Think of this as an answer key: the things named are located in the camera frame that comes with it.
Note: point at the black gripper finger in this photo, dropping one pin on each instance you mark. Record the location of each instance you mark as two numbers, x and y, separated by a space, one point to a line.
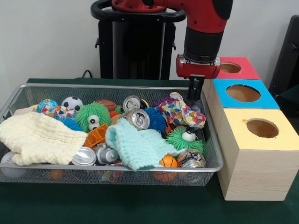
199 89
191 91

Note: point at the orange plastic toy crate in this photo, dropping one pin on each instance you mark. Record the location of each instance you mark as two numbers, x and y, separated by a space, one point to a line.
95 136

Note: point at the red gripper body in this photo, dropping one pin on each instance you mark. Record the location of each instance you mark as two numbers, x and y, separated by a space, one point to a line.
198 70

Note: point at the large green puffer toy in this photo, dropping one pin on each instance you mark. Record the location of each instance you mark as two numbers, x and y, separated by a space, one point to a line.
93 112

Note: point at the cream knitted cloth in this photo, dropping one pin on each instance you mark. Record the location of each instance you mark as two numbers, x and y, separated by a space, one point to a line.
39 137

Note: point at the globe print ball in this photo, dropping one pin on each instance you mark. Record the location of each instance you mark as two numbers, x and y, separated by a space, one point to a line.
46 105

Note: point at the black and white soccer ball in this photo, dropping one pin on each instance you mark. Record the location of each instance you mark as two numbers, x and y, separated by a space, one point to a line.
72 102

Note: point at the small green puffer toy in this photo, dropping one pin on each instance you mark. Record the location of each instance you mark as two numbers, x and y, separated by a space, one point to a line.
177 141

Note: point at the dark green table cloth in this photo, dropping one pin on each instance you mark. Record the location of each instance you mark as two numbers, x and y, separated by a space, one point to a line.
116 205

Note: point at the black upright panel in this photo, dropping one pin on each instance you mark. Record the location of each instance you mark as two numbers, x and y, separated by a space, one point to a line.
287 58

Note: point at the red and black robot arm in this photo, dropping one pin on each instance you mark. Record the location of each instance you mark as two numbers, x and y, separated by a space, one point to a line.
203 28

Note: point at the black and silver drink can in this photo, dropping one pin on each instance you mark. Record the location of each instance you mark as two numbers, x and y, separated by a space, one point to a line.
132 103

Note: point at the dark green side cloth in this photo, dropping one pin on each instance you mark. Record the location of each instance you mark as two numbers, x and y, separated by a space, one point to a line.
292 92

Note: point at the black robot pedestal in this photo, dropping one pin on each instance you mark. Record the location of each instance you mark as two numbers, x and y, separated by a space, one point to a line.
137 46

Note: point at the mint green knitted cloth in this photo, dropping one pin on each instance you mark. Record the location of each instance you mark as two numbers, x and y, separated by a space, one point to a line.
135 144

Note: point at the wooden box with three holes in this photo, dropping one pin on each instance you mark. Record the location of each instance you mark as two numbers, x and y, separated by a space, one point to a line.
257 168

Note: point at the clear plastic packet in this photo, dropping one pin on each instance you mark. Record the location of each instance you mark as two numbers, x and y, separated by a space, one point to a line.
197 108

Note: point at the small orange basketball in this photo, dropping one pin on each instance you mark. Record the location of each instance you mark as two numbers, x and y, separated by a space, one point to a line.
168 161

